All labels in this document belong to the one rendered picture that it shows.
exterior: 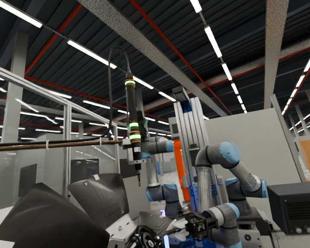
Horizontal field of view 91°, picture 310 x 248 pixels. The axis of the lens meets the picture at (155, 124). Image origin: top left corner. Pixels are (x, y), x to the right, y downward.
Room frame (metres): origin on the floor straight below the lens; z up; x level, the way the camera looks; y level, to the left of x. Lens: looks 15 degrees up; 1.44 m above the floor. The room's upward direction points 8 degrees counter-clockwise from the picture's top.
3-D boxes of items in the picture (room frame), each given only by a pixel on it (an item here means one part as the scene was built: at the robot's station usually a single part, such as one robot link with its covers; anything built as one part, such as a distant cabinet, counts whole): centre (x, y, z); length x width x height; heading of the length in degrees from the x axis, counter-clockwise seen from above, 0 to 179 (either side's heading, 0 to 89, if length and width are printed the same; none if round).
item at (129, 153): (0.61, 0.10, 1.50); 0.09 x 0.07 x 0.10; 114
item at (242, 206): (1.22, -0.52, 1.09); 0.15 x 0.15 x 0.10
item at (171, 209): (1.40, -0.06, 1.09); 0.15 x 0.15 x 0.10
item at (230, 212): (0.81, -0.28, 1.17); 0.11 x 0.08 x 0.09; 116
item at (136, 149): (0.61, 0.09, 1.66); 0.04 x 0.04 x 0.46
